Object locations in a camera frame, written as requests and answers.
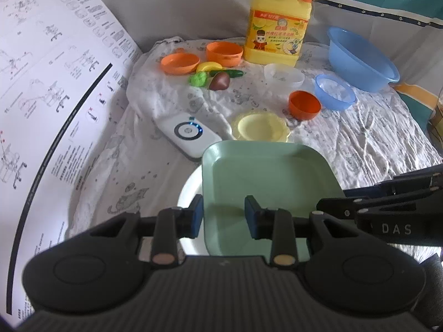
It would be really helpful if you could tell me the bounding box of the yellow detergent jug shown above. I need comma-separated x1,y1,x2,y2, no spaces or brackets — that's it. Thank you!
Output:
244,0,316,68

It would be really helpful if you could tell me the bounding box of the white instruction sheet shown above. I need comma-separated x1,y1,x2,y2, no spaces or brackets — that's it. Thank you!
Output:
0,0,143,329

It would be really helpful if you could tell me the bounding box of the orange round bowl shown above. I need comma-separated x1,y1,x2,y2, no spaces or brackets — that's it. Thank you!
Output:
289,90,329,121

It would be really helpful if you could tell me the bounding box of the yellow toy banana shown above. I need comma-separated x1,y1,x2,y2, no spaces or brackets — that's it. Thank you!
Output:
197,61,223,73

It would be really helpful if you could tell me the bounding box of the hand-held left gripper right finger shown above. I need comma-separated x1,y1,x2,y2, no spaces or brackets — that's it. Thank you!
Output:
244,196,333,267

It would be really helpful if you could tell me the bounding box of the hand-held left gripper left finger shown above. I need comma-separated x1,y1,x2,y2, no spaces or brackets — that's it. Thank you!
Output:
118,194,204,267

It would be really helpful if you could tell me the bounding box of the clear translucent bowl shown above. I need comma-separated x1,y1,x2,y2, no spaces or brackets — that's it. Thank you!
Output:
264,63,305,90

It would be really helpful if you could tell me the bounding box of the brown toy chestnut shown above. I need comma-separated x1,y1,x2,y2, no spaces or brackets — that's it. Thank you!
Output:
209,72,230,91

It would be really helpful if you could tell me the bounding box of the yellow translucent plate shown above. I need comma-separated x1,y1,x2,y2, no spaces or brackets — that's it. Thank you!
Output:
231,110,291,143

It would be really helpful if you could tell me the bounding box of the white printed blanket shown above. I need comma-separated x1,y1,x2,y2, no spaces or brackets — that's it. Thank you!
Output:
69,36,443,263

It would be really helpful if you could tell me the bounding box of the orange shallow toy dish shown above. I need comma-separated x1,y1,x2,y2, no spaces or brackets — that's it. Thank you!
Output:
160,53,201,76

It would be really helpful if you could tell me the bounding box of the small blue bowl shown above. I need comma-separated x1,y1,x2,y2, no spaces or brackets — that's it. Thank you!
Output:
314,74,357,111

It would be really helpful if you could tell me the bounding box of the grey pillow with navy trim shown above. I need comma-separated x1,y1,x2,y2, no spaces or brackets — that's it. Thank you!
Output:
93,0,443,87

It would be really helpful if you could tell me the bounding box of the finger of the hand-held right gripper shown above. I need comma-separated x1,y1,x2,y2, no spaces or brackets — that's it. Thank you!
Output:
316,196,416,221
342,165,443,199

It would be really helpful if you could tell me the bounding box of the large blue basin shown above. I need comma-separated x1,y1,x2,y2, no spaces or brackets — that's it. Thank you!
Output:
327,26,400,93

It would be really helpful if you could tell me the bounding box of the white power bank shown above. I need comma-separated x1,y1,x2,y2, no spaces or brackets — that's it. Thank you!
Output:
154,114,224,161

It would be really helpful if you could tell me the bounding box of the white round plate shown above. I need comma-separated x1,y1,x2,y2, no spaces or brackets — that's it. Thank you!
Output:
177,168,210,256

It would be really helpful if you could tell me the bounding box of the orange toy cup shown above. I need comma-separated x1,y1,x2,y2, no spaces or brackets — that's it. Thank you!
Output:
206,41,243,68

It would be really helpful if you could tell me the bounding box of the green square plate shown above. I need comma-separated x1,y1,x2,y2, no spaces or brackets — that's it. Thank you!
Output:
201,141,345,258

